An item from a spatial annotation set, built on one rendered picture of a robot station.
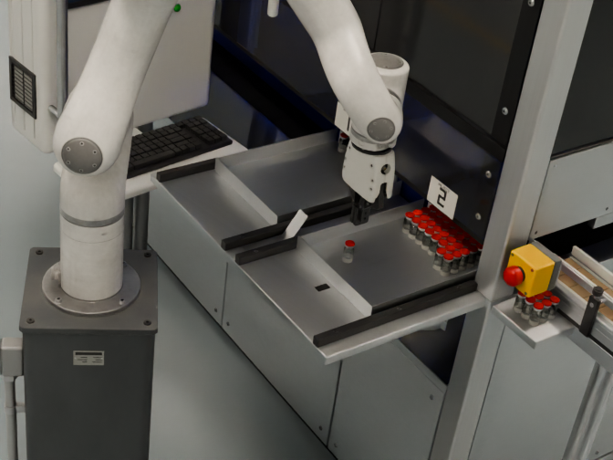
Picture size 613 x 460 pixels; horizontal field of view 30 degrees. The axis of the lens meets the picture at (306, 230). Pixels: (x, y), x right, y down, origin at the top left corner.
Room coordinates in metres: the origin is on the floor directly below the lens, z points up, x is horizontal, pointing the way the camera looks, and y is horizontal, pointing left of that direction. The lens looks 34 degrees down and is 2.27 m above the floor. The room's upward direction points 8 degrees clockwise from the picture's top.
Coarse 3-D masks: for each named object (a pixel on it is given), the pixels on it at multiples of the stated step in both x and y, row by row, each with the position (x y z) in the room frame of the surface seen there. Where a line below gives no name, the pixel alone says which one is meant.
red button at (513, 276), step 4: (508, 268) 1.81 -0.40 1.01; (512, 268) 1.80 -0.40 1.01; (516, 268) 1.80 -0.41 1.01; (504, 272) 1.81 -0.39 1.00; (508, 272) 1.80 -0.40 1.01; (512, 272) 1.80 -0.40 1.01; (516, 272) 1.80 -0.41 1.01; (520, 272) 1.80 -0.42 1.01; (504, 276) 1.80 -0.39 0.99; (508, 276) 1.80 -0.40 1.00; (512, 276) 1.79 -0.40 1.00; (516, 276) 1.79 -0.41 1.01; (520, 276) 1.79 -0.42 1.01; (504, 280) 1.80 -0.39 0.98; (508, 280) 1.80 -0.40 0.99; (512, 280) 1.79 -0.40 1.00; (516, 280) 1.79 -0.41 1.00; (520, 280) 1.79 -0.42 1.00; (508, 284) 1.80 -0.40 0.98; (512, 284) 1.79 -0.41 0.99; (516, 284) 1.79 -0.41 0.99; (520, 284) 1.80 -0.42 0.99
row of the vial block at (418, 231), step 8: (408, 216) 2.07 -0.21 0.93; (408, 224) 2.07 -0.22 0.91; (416, 224) 2.05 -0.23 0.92; (424, 224) 2.05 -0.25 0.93; (408, 232) 2.07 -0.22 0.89; (416, 232) 2.05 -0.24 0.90; (424, 232) 2.02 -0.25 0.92; (432, 232) 2.02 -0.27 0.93; (416, 240) 2.03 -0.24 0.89; (424, 240) 2.02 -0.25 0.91; (432, 240) 2.00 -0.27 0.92; (440, 240) 1.99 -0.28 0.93; (424, 248) 2.01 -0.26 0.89; (432, 248) 2.00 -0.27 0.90; (448, 248) 1.97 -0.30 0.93; (456, 256) 1.94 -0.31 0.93; (456, 264) 1.94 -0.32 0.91; (456, 272) 1.94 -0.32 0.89
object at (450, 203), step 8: (432, 176) 2.04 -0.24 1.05; (432, 184) 2.04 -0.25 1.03; (440, 184) 2.02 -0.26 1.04; (432, 192) 2.04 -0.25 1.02; (440, 192) 2.02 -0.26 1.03; (448, 192) 2.00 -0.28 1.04; (432, 200) 2.03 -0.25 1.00; (440, 200) 2.02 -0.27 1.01; (448, 200) 2.00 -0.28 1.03; (456, 200) 1.98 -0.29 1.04; (440, 208) 2.01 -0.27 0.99; (448, 208) 2.00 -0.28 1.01; (448, 216) 1.99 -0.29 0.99
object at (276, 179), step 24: (288, 144) 2.34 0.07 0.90; (312, 144) 2.38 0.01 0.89; (336, 144) 2.41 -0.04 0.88; (216, 168) 2.21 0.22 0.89; (240, 168) 2.24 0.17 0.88; (264, 168) 2.25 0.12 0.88; (288, 168) 2.27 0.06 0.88; (312, 168) 2.28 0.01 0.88; (336, 168) 2.30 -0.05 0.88; (240, 192) 2.13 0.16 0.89; (264, 192) 2.15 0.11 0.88; (288, 192) 2.17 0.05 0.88; (312, 192) 2.18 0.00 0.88; (336, 192) 2.20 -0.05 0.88; (264, 216) 2.05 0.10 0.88; (288, 216) 2.04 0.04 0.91
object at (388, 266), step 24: (384, 216) 2.10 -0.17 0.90; (312, 240) 1.98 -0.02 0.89; (336, 240) 2.01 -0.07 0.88; (360, 240) 2.02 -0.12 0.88; (384, 240) 2.03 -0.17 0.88; (408, 240) 2.04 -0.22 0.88; (312, 264) 1.91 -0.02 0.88; (336, 264) 1.92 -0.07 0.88; (360, 264) 1.93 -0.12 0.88; (384, 264) 1.94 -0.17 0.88; (408, 264) 1.96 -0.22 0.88; (432, 264) 1.97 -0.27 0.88; (360, 288) 1.85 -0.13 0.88; (384, 288) 1.86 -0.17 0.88; (408, 288) 1.87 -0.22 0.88; (432, 288) 1.85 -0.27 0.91
